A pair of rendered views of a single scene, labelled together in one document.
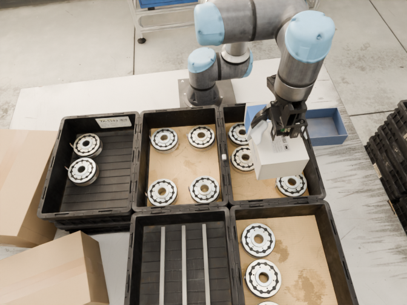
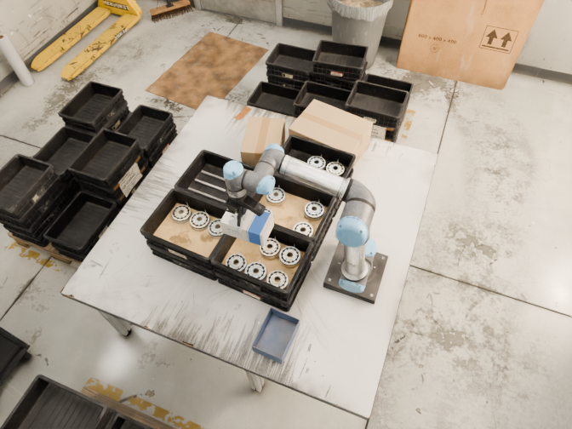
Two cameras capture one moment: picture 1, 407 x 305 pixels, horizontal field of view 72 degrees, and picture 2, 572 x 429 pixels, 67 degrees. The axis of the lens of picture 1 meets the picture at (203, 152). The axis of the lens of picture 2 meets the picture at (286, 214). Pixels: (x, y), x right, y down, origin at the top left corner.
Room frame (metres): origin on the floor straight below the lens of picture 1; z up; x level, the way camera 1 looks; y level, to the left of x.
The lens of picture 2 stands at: (1.01, -1.09, 2.66)
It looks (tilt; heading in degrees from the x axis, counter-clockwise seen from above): 55 degrees down; 114
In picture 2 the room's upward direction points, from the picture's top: 2 degrees counter-clockwise
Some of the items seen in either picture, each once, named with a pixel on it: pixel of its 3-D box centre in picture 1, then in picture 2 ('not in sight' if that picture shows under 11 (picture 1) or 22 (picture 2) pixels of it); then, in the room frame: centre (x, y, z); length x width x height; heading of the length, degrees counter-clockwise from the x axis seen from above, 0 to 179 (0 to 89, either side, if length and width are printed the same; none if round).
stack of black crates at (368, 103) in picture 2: not in sight; (373, 121); (0.63, 1.42, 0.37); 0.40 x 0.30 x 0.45; 1
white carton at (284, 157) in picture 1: (272, 138); (247, 223); (0.41, -0.20, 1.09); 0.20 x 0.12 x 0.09; 1
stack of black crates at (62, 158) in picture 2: not in sight; (72, 165); (-1.30, 0.23, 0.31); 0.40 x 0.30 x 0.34; 91
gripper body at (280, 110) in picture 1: (287, 110); (237, 200); (0.38, -0.20, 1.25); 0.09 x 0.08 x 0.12; 1
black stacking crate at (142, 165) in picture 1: (181, 161); (289, 210); (0.50, 0.08, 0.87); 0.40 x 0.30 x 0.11; 178
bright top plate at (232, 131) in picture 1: (242, 133); (289, 255); (0.60, -0.16, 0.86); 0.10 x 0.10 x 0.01
